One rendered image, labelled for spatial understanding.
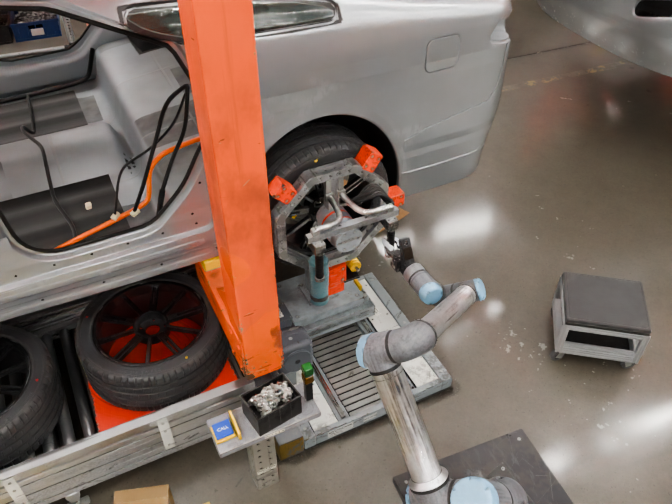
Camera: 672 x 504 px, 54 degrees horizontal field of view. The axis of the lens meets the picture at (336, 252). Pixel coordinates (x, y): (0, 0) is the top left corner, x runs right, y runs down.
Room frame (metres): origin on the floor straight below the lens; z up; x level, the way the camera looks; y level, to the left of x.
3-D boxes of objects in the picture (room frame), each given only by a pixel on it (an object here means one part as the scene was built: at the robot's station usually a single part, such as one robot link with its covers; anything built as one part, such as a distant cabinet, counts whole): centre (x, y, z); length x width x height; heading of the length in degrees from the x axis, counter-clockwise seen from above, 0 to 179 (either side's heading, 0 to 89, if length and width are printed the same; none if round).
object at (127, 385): (1.98, 0.83, 0.39); 0.66 x 0.66 x 0.24
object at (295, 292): (2.44, 0.10, 0.32); 0.40 x 0.30 x 0.28; 116
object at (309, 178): (2.29, 0.02, 0.85); 0.54 x 0.07 x 0.54; 116
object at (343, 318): (2.44, 0.10, 0.13); 0.50 x 0.36 x 0.10; 116
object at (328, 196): (2.13, 0.05, 1.03); 0.19 x 0.18 x 0.11; 26
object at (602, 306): (2.27, -1.34, 0.17); 0.43 x 0.36 x 0.34; 79
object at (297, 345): (2.08, 0.27, 0.26); 0.42 x 0.18 x 0.35; 26
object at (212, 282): (2.05, 0.47, 0.69); 0.52 x 0.17 x 0.35; 26
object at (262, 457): (1.51, 0.32, 0.21); 0.10 x 0.10 x 0.42; 26
